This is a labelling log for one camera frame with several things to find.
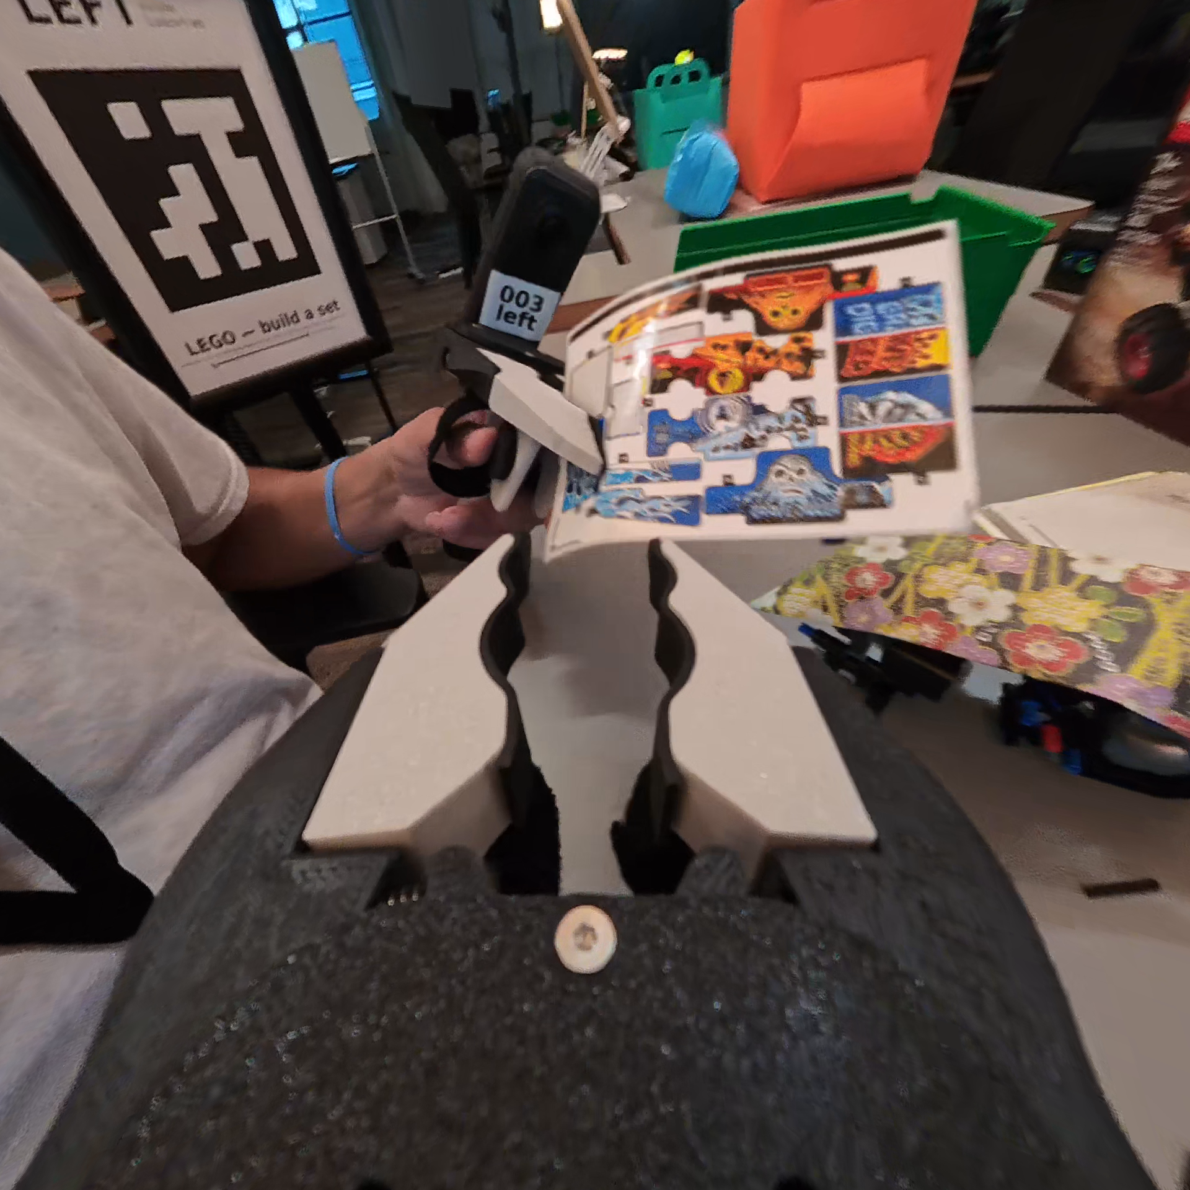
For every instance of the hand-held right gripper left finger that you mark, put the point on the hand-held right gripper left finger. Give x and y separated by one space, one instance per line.
418 744

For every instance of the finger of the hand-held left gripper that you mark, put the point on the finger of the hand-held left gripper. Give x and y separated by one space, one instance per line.
545 410

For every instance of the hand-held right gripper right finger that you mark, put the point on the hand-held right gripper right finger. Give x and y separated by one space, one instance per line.
763 744

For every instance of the printed sticker sheet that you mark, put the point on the printed sticker sheet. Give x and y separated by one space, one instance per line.
763 390

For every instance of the black lego vehicle model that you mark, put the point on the black lego vehicle model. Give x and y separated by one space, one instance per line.
1097 744

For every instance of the black lego axle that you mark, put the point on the black lego axle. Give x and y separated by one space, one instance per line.
1121 889

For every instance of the dark printed lego box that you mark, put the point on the dark printed lego box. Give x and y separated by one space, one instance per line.
1134 280

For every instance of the person's left hand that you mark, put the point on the person's left hand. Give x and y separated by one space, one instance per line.
400 484

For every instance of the blue plastic bag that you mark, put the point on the blue plastic bag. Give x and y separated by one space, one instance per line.
702 172

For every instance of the green felt bag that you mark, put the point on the green felt bag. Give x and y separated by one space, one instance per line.
675 117

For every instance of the white flip chart easel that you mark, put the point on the white flip chart easel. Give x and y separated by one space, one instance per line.
345 103

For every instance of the blue wristband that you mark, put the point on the blue wristband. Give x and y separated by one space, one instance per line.
336 521

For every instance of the orange paper bag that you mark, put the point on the orange paper bag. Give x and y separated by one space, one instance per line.
836 103

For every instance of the black white marker sign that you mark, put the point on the black white marker sign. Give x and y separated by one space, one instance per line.
139 186

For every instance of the white instruction booklet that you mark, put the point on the white instruction booklet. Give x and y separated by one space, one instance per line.
1097 512

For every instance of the green plastic bin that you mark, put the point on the green plastic bin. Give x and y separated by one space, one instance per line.
995 251

